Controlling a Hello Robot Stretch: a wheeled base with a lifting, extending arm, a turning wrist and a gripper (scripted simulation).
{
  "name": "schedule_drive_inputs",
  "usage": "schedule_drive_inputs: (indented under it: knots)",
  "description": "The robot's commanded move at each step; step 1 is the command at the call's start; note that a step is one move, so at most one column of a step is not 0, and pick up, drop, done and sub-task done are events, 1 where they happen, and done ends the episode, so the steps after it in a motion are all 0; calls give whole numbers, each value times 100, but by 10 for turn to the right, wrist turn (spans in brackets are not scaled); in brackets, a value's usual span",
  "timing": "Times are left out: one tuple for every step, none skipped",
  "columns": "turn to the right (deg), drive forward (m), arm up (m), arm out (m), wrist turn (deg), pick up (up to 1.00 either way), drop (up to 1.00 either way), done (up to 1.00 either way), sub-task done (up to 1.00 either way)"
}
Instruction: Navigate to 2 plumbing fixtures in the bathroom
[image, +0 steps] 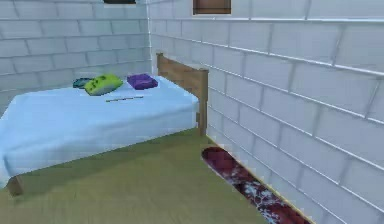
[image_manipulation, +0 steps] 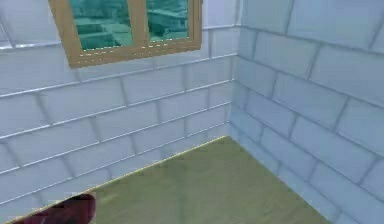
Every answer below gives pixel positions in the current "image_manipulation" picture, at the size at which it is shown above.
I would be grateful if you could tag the dark red round object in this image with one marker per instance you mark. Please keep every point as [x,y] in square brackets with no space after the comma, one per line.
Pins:
[68,212]

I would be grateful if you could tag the wooden framed window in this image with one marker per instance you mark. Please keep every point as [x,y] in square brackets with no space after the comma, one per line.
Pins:
[137,50]

